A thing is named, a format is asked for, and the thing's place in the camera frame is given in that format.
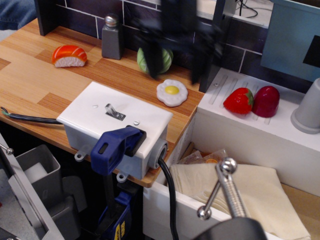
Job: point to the white toy sink counter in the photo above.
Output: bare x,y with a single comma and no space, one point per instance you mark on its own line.
269,142

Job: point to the green toy cabbage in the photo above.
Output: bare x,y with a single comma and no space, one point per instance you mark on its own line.
167,57

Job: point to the dark red toy fruit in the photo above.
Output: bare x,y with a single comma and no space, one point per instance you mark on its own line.
266,102

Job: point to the grey toy cup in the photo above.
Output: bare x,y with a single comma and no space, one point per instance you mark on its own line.
306,118

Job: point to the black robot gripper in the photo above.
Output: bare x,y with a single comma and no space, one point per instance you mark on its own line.
177,27

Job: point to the toy fried egg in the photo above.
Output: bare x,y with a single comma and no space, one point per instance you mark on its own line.
172,93

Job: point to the cream folded cloth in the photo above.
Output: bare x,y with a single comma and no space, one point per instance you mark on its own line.
260,190

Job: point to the toy salmon sushi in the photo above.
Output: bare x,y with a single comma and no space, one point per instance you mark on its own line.
69,56

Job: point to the red toy strawberry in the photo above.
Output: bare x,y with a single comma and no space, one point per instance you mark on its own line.
240,101

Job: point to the dark shelf post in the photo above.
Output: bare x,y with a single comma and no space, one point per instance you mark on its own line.
221,13

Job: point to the light blue toy appliance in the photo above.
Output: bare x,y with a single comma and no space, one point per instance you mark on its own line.
292,44

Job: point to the plastic snack packet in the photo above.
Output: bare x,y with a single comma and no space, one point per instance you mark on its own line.
197,158

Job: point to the grey plastic bin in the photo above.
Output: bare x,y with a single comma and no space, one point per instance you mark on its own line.
44,173

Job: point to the clear light switch toggle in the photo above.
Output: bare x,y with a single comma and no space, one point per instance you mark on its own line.
110,111

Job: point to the white electrical switch box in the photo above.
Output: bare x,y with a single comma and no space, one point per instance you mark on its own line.
85,120

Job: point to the grey toy salt shaker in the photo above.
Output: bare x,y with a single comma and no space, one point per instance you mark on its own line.
112,39

